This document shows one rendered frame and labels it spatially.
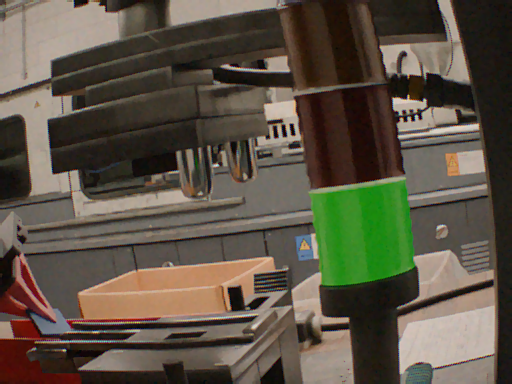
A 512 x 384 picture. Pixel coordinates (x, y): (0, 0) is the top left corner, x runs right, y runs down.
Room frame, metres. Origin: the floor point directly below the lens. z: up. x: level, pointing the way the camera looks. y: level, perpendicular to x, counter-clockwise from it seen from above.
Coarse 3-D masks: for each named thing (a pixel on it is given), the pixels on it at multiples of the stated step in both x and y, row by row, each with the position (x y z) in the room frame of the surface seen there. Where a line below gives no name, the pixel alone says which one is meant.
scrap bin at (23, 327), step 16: (16, 320) 0.98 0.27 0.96; (80, 320) 0.96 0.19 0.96; (96, 320) 0.95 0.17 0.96; (112, 320) 0.95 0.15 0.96; (128, 320) 0.95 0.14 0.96; (144, 320) 0.94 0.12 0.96; (16, 336) 0.98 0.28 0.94; (32, 336) 0.97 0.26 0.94; (0, 352) 0.86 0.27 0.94; (16, 352) 0.85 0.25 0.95; (0, 368) 0.86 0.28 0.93; (16, 368) 0.85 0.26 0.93; (32, 368) 0.85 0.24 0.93
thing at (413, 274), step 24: (336, 288) 0.38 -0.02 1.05; (360, 288) 0.37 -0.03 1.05; (384, 288) 0.37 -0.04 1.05; (408, 288) 0.38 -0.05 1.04; (336, 312) 0.38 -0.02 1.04; (360, 312) 0.37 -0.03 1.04; (384, 312) 0.38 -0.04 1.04; (360, 336) 0.38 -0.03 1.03; (384, 336) 0.38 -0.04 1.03; (360, 360) 0.38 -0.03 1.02; (384, 360) 0.38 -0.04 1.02
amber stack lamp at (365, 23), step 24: (288, 24) 0.38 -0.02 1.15; (312, 24) 0.37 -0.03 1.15; (336, 24) 0.37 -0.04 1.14; (360, 24) 0.38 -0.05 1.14; (288, 48) 0.38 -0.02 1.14; (312, 48) 0.38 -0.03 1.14; (336, 48) 0.37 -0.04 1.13; (360, 48) 0.37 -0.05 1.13; (312, 72) 0.38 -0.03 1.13; (336, 72) 0.37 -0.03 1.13; (360, 72) 0.37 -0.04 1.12; (384, 72) 0.38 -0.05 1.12
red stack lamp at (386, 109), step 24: (312, 96) 0.38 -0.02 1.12; (336, 96) 0.37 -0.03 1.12; (360, 96) 0.37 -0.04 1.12; (384, 96) 0.38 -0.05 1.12; (312, 120) 0.38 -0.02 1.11; (336, 120) 0.37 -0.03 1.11; (360, 120) 0.37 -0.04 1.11; (384, 120) 0.38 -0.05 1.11; (312, 144) 0.38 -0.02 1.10; (336, 144) 0.37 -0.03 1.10; (360, 144) 0.37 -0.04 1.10; (384, 144) 0.38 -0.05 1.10; (312, 168) 0.38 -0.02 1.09; (336, 168) 0.37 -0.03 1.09; (360, 168) 0.37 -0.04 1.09; (384, 168) 0.38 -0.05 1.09
